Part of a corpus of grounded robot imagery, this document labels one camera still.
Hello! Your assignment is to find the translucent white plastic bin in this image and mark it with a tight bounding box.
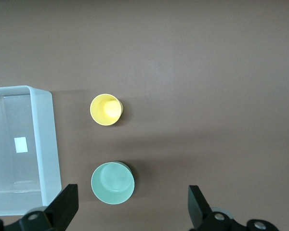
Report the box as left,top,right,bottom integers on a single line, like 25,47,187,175
0,85,62,217

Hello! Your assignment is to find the white label in bin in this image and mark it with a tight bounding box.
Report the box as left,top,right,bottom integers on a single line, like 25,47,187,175
14,137,29,153

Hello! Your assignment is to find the green plastic cup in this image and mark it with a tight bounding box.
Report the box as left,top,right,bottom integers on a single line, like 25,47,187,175
90,161,136,205

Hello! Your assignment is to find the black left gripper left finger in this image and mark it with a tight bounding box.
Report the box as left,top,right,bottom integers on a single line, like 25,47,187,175
4,184,79,231

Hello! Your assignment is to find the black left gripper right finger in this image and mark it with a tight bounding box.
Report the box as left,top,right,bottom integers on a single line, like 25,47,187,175
188,185,279,231

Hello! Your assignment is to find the yellow plastic cup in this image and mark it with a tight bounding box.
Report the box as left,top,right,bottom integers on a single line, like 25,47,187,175
89,93,123,127

